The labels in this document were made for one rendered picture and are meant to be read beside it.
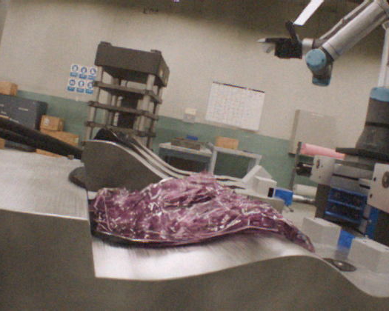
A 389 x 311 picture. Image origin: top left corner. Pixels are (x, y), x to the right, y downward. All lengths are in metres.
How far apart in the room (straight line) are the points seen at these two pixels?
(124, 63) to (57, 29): 3.73
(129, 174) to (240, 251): 0.37
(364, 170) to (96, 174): 0.85
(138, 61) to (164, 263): 4.58
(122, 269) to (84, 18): 7.98
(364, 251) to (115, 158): 0.42
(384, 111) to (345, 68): 6.86
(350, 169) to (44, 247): 1.03
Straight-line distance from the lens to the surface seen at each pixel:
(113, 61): 4.87
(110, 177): 0.61
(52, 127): 7.53
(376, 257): 0.46
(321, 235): 0.53
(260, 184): 0.66
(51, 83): 8.09
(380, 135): 1.20
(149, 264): 0.26
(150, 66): 4.75
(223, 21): 7.69
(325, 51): 1.32
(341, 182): 1.15
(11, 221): 0.22
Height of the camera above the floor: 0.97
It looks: 3 degrees down
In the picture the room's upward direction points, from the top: 11 degrees clockwise
